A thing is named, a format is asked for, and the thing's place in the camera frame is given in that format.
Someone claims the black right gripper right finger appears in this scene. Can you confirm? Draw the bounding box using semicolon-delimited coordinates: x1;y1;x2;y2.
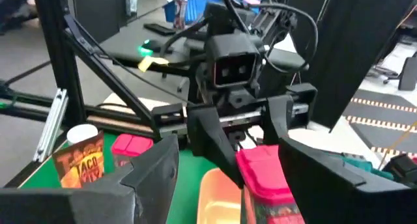
278;136;417;224

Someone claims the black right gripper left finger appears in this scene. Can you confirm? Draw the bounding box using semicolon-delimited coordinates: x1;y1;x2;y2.
0;135;180;224

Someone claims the black aluminium table frame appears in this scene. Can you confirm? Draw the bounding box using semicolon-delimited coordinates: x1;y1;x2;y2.
0;0;157;133

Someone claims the black glowing computer mouse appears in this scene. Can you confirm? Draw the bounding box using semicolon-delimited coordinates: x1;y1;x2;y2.
137;38;173;57

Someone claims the yellow floor cable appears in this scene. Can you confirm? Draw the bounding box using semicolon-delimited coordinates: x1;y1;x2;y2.
377;119;417;171

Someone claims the black mat with striped edges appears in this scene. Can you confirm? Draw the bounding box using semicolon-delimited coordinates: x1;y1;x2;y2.
341;89;417;160

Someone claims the blue storage crate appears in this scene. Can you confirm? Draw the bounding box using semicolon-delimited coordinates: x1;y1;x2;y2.
162;0;225;25

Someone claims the orange plastic bin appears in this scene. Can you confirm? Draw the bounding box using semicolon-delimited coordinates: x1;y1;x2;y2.
196;167;244;224

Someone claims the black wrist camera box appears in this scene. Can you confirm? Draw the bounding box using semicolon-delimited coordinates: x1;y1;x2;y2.
204;32;265;89

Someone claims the grey desk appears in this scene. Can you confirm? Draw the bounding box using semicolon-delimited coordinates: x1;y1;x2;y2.
104;8;310;72

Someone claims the silver aluminium extrusion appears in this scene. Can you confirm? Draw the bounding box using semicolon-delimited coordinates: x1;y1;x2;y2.
33;88;69;163

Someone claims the orange taco mix packet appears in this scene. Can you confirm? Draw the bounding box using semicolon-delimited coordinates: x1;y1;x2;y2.
51;130;106;189

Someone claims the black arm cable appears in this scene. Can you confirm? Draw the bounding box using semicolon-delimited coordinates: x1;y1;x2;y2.
221;0;319;74

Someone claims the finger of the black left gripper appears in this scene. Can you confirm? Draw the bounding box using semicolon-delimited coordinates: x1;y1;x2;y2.
187;105;245;189
262;94;295;146

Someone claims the yellow paper note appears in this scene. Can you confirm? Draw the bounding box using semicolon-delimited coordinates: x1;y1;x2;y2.
137;55;170;72

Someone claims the pink-lid spice container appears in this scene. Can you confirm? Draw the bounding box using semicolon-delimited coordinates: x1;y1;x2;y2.
235;145;306;224
110;133;154;168

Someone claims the flat black handset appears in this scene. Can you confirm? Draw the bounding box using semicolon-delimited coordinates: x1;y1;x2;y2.
143;23;177;36

